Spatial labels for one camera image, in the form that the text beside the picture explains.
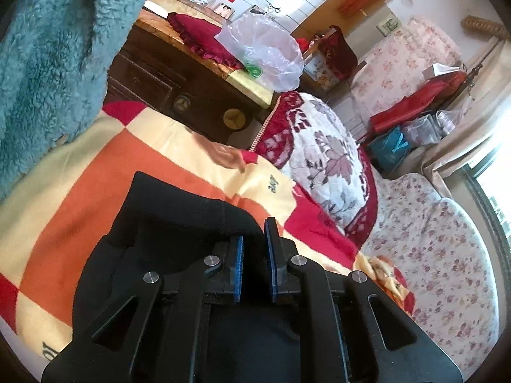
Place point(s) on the wooden coat rack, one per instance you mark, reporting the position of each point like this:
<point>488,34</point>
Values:
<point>485,27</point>

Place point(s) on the beige curtain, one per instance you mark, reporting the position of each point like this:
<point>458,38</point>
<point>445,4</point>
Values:
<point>471,119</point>

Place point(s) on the orange red checkered blanket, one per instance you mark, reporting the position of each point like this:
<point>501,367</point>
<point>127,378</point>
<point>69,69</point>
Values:
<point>99,191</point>

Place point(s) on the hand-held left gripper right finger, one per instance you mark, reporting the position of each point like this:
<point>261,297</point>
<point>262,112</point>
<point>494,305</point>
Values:
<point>272,264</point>

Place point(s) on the window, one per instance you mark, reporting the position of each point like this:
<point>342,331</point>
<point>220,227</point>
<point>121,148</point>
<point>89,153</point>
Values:
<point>493,191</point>

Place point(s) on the teal fluffy fleece blanket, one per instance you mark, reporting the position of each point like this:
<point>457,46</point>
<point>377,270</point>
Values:
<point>52,68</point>

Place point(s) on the small clear plastic bag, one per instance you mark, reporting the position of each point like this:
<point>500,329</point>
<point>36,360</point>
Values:
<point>427,127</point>

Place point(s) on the dark red velvet cloth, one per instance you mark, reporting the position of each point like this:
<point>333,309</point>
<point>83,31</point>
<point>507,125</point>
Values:
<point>199,36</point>

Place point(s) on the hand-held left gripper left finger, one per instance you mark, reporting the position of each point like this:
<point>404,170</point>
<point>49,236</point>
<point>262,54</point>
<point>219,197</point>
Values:
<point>238,268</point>

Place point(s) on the floral printed box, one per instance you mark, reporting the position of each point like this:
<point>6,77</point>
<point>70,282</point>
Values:
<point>319,70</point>

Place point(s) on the dark wooden cabinet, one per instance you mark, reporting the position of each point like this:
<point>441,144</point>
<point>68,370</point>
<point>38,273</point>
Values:
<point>159,83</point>

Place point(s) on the floral covered sofa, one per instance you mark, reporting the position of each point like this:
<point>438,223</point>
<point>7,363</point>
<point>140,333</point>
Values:
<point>403,64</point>

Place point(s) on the red white floral pillow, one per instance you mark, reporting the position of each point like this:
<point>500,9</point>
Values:
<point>323,155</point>

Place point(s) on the blue plastic bag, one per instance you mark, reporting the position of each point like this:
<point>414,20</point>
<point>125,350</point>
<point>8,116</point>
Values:
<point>389,147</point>

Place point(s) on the pink floral bed sheet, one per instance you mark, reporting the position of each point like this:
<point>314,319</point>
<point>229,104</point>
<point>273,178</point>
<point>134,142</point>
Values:
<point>435,255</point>

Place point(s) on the bright red bag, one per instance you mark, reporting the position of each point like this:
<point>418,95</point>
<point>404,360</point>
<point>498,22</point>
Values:
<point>415,105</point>

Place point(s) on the white box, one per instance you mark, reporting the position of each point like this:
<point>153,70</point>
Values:
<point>441,71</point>

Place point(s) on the dark red cloth bag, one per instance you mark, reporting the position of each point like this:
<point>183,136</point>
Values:
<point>337,50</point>

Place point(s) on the black pants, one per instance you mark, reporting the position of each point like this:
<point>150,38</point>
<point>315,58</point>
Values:
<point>179,217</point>

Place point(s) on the white book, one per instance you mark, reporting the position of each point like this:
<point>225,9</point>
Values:
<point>155,8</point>

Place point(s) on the wall switch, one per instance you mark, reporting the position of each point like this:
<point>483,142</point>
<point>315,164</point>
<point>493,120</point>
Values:
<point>388,24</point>

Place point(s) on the small framed photo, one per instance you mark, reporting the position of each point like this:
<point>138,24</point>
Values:
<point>224,11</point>

